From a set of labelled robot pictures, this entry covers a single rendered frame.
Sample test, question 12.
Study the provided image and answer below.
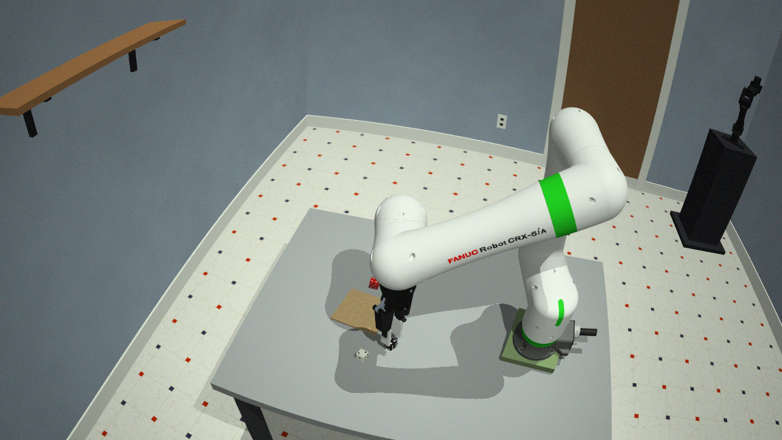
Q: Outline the tan mat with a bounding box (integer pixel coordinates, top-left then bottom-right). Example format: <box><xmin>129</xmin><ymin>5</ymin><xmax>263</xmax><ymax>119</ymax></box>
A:
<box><xmin>331</xmin><ymin>288</ymin><xmax>381</xmax><ymax>336</ymax></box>

